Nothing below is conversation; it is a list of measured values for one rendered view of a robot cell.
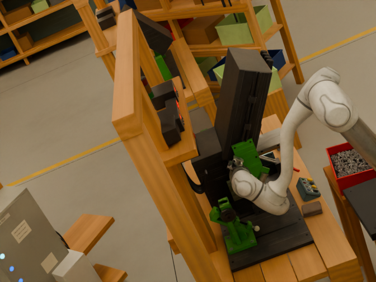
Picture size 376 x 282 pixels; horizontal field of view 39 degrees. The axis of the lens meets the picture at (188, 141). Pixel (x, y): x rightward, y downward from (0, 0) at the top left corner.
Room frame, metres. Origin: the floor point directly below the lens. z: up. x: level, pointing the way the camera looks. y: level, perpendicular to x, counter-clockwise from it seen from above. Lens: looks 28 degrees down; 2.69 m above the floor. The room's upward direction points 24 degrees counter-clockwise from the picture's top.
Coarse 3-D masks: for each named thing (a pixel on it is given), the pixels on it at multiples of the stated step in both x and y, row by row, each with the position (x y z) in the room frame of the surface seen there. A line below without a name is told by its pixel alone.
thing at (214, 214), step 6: (216, 210) 2.14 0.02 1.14; (210, 216) 2.15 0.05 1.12; (216, 216) 2.13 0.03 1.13; (216, 222) 2.13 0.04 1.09; (222, 222) 2.13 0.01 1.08; (234, 222) 2.13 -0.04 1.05; (240, 222) 2.14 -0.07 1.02; (246, 222) 2.15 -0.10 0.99; (240, 228) 2.12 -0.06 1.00; (246, 228) 2.12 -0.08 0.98
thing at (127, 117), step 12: (132, 12) 3.20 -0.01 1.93; (120, 24) 3.04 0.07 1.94; (132, 24) 2.94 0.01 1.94; (120, 36) 2.80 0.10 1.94; (132, 36) 2.71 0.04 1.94; (120, 48) 2.60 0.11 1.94; (132, 48) 2.52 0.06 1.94; (120, 60) 2.42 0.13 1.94; (132, 60) 2.35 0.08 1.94; (120, 72) 2.27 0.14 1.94; (132, 72) 2.20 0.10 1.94; (120, 84) 2.12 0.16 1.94; (132, 84) 2.06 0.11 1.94; (120, 96) 2.00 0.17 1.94; (132, 96) 1.95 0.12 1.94; (120, 108) 1.89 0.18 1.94; (132, 108) 1.84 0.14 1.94; (120, 120) 1.80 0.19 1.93; (132, 120) 1.80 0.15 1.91; (120, 132) 1.80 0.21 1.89; (132, 132) 1.80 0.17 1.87
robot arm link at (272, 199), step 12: (300, 108) 1.96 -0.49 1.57; (288, 120) 1.99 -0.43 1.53; (300, 120) 1.97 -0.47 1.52; (288, 132) 1.98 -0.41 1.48; (288, 144) 1.98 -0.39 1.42; (288, 156) 1.98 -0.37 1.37; (288, 168) 1.97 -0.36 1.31; (276, 180) 2.01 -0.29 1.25; (288, 180) 1.97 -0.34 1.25; (264, 192) 1.99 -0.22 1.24; (276, 192) 1.96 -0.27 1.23; (264, 204) 1.97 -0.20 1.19; (276, 204) 1.95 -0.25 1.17; (288, 204) 1.97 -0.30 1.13
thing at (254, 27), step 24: (120, 0) 6.40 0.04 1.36; (144, 0) 6.11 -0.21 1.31; (168, 0) 5.80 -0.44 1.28; (192, 0) 5.72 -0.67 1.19; (216, 0) 5.30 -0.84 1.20; (240, 0) 4.97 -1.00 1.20; (168, 24) 6.33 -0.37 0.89; (192, 24) 5.86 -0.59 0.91; (216, 24) 5.63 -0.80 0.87; (240, 24) 5.08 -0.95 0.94; (264, 24) 5.19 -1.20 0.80; (192, 48) 5.66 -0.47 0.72; (216, 48) 5.39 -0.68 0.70; (264, 48) 4.94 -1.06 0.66; (288, 48) 5.20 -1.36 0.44; (288, 72) 5.10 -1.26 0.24
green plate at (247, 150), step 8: (240, 144) 2.42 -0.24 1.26; (248, 144) 2.41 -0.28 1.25; (240, 152) 2.41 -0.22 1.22; (248, 152) 2.40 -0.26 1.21; (256, 152) 2.40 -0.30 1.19; (248, 160) 2.40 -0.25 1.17; (256, 160) 2.39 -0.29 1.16; (248, 168) 2.39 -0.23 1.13; (256, 168) 2.38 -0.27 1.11; (256, 176) 2.37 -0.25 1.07
